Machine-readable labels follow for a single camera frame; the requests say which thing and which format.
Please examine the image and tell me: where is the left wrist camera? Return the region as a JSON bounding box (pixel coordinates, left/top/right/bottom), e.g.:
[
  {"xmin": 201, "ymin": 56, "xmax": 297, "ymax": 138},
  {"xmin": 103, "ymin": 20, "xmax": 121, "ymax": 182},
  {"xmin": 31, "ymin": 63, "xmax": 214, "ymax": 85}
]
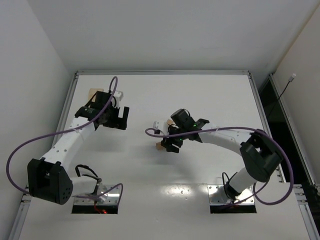
[{"xmin": 111, "ymin": 90, "xmax": 124, "ymax": 104}]

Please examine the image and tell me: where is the wood cube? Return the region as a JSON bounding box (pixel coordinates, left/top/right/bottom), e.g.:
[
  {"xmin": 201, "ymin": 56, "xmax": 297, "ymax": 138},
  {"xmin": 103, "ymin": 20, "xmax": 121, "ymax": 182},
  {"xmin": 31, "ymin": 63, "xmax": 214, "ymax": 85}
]
[
  {"xmin": 166, "ymin": 119, "xmax": 175, "ymax": 126},
  {"xmin": 155, "ymin": 142, "xmax": 164, "ymax": 151}
]

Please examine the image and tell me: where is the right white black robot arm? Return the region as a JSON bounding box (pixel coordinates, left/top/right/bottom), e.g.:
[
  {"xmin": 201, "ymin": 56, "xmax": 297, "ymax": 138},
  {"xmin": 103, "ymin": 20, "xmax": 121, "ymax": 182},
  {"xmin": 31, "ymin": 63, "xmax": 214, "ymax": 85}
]
[{"xmin": 153, "ymin": 108, "xmax": 284, "ymax": 200}]

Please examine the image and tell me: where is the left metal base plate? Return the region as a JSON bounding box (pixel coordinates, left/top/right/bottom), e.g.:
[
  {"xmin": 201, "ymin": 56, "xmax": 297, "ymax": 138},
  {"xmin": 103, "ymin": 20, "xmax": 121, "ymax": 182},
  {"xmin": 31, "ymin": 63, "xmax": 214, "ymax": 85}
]
[{"xmin": 73, "ymin": 184, "xmax": 122, "ymax": 206}]

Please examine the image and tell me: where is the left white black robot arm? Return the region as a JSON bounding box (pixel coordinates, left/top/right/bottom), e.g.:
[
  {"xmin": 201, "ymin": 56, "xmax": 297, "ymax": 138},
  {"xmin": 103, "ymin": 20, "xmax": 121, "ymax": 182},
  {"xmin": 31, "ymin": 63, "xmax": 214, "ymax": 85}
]
[{"xmin": 27, "ymin": 90, "xmax": 130, "ymax": 205}]

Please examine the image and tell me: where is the purple cable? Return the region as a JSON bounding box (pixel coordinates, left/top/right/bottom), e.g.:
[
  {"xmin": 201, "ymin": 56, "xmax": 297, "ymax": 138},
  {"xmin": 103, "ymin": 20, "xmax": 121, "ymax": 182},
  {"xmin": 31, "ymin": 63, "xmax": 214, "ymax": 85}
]
[
  {"xmin": 144, "ymin": 126, "xmax": 294, "ymax": 209},
  {"xmin": 5, "ymin": 76, "xmax": 124, "ymax": 200}
]

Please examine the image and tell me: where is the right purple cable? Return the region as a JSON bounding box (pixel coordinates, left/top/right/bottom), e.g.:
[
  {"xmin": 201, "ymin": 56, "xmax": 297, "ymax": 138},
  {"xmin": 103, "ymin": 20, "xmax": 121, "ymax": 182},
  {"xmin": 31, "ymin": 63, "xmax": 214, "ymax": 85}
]
[{"xmin": 144, "ymin": 126, "xmax": 294, "ymax": 209}]

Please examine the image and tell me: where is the aluminium table frame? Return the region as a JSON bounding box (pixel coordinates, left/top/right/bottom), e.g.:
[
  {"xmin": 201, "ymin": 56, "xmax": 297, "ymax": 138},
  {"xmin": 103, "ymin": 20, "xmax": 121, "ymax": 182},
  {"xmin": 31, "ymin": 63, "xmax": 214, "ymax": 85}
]
[{"xmin": 20, "ymin": 72, "xmax": 310, "ymax": 240}]

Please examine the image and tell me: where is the metal base plate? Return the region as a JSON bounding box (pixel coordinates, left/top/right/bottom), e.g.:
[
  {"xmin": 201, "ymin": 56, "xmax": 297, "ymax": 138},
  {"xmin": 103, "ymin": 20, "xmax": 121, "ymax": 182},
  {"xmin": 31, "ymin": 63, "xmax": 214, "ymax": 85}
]
[
  {"xmin": 207, "ymin": 184, "xmax": 255, "ymax": 207},
  {"xmin": 73, "ymin": 184, "xmax": 122, "ymax": 206}
]

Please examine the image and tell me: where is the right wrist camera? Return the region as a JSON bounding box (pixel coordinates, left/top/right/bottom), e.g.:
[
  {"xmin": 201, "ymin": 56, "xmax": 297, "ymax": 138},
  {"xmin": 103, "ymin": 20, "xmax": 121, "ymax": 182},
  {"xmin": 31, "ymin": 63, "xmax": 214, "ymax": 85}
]
[{"xmin": 153, "ymin": 120, "xmax": 168, "ymax": 135}]

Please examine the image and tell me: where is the wooden block tray box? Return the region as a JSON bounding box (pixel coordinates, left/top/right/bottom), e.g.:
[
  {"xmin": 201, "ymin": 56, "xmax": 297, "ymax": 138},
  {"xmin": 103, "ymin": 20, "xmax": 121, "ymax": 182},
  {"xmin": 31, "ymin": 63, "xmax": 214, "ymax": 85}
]
[{"xmin": 88, "ymin": 88, "xmax": 104, "ymax": 102}]

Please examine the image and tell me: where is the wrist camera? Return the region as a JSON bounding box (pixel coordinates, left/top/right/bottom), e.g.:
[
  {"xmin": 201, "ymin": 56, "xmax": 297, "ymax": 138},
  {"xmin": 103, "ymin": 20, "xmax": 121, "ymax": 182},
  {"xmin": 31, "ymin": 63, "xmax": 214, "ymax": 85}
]
[
  {"xmin": 111, "ymin": 90, "xmax": 124, "ymax": 104},
  {"xmin": 153, "ymin": 120, "xmax": 168, "ymax": 135}
]

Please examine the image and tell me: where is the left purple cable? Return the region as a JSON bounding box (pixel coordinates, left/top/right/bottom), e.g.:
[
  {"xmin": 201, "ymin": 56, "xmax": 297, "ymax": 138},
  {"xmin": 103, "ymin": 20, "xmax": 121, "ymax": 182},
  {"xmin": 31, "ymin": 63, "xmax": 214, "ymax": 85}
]
[{"xmin": 5, "ymin": 76, "xmax": 124, "ymax": 200}]

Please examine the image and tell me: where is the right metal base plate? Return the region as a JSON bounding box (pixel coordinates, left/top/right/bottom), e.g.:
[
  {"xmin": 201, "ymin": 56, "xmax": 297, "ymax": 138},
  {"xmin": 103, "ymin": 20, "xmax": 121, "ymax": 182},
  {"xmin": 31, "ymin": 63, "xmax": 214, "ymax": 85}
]
[{"xmin": 207, "ymin": 184, "xmax": 255, "ymax": 207}]

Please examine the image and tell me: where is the black wall cable with plug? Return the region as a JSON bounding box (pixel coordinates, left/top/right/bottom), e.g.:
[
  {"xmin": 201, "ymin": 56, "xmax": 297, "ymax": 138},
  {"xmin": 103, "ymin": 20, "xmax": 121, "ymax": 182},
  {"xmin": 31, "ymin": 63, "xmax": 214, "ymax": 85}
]
[{"xmin": 267, "ymin": 73, "xmax": 297, "ymax": 121}]

